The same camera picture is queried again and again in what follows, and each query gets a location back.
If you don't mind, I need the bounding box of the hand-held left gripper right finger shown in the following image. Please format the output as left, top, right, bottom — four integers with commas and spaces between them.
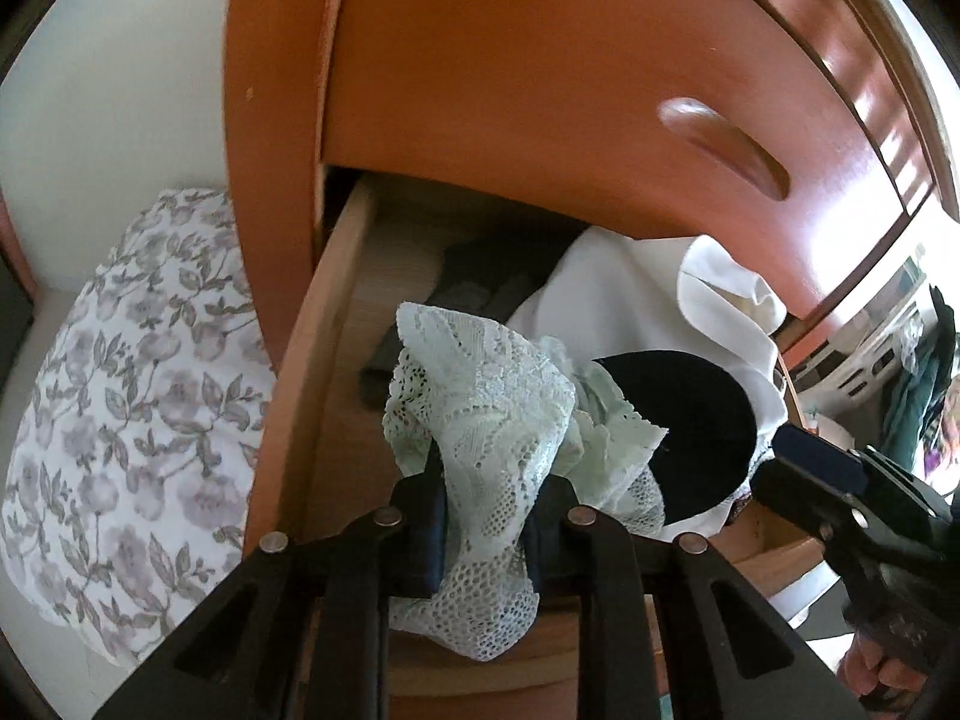
521, 474, 875, 720

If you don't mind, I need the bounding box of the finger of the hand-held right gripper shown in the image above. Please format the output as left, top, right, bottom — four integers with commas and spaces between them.
750, 461, 835, 541
776, 424, 865, 494

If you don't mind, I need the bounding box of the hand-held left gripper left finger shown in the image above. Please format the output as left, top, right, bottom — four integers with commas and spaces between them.
94, 439, 455, 720

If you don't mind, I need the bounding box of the black garment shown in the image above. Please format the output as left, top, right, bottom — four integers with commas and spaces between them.
592, 351, 760, 541

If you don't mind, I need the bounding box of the mint green lace garment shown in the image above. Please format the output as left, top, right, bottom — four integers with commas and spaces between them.
382, 301, 670, 662

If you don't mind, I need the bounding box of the wooden clothes drawer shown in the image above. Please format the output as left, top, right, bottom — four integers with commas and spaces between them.
244, 172, 826, 720

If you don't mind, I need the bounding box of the person's right hand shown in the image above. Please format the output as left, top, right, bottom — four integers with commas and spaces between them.
840, 630, 925, 718

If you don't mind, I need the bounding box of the white storage rack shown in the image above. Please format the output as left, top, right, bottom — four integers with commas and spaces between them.
787, 255, 931, 421

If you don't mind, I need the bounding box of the dark green hanging garment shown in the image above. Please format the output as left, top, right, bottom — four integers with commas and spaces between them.
881, 285, 960, 470

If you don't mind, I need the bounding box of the white smooth garment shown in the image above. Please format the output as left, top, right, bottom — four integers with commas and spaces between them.
510, 229, 788, 541

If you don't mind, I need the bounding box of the dark folded garment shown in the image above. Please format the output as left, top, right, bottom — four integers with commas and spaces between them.
358, 236, 571, 410

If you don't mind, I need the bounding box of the floral bed sheet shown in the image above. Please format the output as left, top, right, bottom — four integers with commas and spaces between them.
0, 187, 278, 665

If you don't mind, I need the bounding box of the wooden dresser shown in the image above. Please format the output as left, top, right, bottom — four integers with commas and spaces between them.
223, 0, 960, 346

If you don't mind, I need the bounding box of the dark teal panel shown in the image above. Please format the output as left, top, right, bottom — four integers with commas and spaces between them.
0, 270, 35, 335

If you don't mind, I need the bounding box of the wooden bed frame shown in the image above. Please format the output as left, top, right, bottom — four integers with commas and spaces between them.
0, 191, 40, 297

